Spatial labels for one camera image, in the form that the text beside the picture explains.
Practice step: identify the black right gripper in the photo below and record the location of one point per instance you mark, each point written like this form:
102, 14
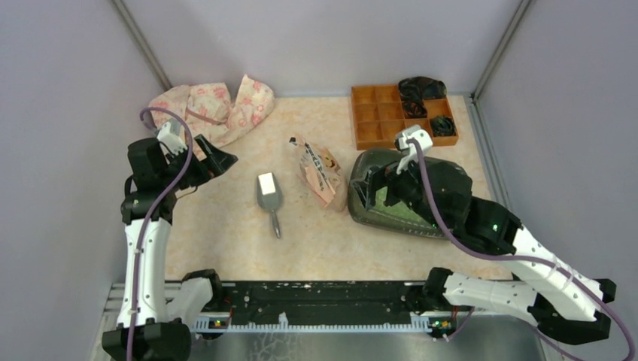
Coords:
385, 174

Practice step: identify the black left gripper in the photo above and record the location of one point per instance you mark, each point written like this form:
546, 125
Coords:
214, 163

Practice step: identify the silver metal scoop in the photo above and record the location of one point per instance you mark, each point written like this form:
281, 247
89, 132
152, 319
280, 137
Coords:
270, 198

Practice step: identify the pink cat litter bag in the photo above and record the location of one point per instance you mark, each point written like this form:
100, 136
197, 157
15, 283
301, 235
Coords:
319, 170

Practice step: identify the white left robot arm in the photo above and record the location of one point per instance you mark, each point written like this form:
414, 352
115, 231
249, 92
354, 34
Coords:
148, 326

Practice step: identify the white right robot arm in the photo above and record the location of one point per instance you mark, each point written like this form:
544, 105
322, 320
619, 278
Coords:
545, 292

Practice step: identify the dark grey litter box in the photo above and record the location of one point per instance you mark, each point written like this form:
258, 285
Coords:
397, 218

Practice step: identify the floral pink cloth bag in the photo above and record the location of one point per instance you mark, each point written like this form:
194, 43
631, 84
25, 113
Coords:
209, 109

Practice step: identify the orange divided organizer tray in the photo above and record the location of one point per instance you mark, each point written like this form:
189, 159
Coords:
379, 113

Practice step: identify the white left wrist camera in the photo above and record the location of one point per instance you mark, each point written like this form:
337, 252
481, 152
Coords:
169, 135

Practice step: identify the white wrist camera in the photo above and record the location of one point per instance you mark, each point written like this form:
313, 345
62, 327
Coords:
409, 142
169, 135

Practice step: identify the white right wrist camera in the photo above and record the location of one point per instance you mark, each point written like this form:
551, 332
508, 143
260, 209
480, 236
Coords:
409, 142

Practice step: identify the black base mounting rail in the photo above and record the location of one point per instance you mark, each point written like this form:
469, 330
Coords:
324, 303

